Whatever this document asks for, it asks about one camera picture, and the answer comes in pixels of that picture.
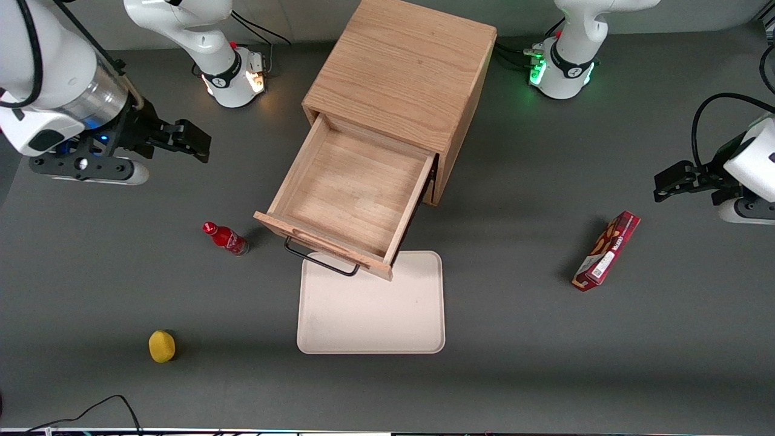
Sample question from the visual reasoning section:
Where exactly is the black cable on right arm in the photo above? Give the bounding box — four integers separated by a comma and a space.
0, 0, 44, 110

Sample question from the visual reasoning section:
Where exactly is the black cable at right base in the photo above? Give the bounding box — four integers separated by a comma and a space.
230, 9, 293, 47

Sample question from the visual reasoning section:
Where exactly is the yellow lemon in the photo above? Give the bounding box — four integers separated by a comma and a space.
148, 330, 177, 364

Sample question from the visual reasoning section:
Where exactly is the wooden drawer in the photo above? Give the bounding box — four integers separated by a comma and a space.
253, 112, 438, 282

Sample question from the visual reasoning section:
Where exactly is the black looped cable left arm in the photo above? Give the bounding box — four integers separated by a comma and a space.
691, 92, 775, 170

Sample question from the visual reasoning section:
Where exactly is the thin black table cable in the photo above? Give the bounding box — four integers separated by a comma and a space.
23, 394, 144, 436

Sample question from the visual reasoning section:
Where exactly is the black cable bundle left base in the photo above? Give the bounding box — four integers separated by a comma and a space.
493, 36, 544, 73

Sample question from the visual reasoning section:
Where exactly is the red snack box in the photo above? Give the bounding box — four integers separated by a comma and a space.
572, 210, 641, 292

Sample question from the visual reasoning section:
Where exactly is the black metal drawer handle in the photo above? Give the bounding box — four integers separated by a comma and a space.
284, 236, 361, 277

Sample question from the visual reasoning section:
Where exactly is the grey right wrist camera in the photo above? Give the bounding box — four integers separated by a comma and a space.
28, 154, 150, 186

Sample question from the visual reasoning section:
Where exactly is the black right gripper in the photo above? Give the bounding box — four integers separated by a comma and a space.
77, 100, 212, 164

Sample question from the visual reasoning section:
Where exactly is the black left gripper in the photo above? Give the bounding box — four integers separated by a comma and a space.
653, 134, 751, 205

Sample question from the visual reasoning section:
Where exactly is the red cola bottle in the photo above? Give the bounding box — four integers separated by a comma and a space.
202, 222, 249, 257

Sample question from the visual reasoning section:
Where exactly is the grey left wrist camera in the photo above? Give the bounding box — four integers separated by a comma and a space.
718, 196, 775, 226

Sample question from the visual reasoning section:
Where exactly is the wooden drawer cabinet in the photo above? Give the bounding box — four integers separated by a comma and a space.
302, 0, 498, 208

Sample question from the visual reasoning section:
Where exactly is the white rectangular tray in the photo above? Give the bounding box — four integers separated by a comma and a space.
297, 250, 446, 355

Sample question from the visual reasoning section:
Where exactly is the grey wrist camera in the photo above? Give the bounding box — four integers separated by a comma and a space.
28, 154, 150, 186
718, 196, 775, 226

